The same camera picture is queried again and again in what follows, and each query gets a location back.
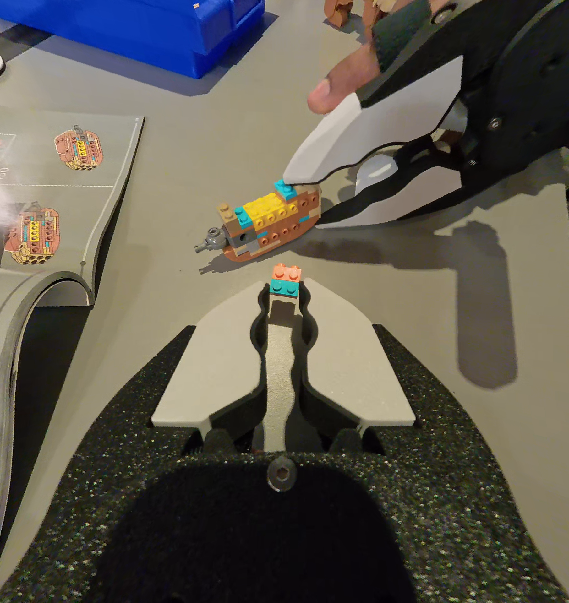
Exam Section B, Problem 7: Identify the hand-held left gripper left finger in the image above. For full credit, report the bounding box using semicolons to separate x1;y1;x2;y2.
150;281;272;440

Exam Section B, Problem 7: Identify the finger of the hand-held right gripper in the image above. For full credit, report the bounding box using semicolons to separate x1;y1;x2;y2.
282;55;464;184
316;140;465;229

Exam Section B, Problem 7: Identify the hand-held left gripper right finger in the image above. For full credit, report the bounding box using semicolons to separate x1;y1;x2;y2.
298;277;417;444

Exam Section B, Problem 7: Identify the small orange teal brick piece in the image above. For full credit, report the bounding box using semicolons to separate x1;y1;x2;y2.
269;264;302;298

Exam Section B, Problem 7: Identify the brown toy brick ship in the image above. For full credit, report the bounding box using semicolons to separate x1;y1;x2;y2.
193;179;323;263

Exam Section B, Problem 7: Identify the grey desk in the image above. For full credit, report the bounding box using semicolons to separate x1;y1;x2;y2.
0;0;569;603

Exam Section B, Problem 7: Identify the person's right hand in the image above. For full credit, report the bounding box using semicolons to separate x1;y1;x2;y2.
308;46;382;115

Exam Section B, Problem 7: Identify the brown tan brick animal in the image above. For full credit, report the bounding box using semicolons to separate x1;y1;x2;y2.
323;0;398;41

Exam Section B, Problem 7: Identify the grey instruction booklet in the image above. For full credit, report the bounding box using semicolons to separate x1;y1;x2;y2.
0;105;146;594

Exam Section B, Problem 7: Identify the large blue plastic bin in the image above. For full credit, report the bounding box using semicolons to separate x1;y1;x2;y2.
0;0;266;80

